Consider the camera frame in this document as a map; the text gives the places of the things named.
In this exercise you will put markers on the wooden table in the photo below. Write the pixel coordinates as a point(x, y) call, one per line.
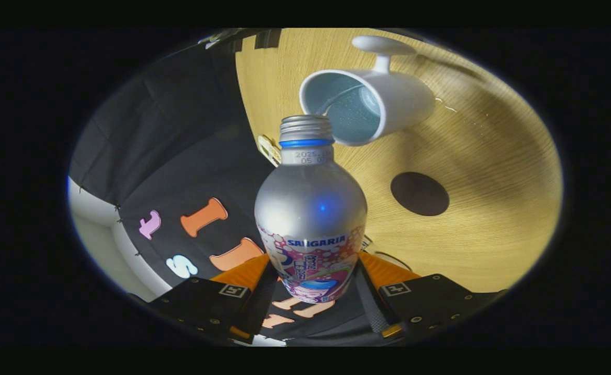
point(493, 208)

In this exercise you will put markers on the small white compartment tray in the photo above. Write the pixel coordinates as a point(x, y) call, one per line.
point(269, 150)

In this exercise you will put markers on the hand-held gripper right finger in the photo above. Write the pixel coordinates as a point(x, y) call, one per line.
point(370, 310)

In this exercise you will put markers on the white cup with blue inside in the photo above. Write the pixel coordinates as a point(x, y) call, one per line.
point(404, 99)

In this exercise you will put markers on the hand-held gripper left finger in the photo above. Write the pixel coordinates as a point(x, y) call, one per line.
point(258, 307)

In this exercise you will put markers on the black table clamp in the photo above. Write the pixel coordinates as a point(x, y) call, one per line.
point(236, 44)
point(268, 38)

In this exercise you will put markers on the silver bottle with colourful label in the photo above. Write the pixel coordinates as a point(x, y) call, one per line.
point(310, 208)

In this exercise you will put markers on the dark brown round coaster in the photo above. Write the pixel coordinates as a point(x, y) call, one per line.
point(420, 194)

